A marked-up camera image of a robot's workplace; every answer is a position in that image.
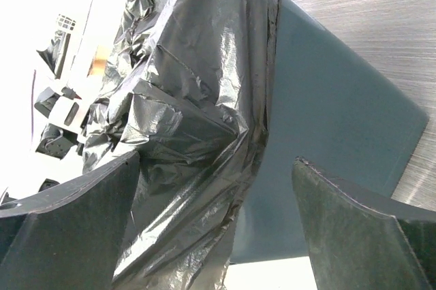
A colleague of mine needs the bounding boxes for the dark green trash bin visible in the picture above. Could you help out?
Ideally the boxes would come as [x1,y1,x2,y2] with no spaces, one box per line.
[230,0,429,264]

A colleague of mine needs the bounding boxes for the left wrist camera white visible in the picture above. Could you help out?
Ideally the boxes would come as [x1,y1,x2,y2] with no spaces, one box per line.
[48,97,89,134]

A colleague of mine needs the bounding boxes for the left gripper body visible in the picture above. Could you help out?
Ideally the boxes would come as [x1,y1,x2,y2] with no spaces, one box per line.
[34,86,89,159]

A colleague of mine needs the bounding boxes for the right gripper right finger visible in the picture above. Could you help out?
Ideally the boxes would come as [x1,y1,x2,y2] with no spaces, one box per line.
[292,157,435,289]

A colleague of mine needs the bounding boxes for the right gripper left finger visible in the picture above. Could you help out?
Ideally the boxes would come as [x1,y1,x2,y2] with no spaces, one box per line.
[1,151,140,289]

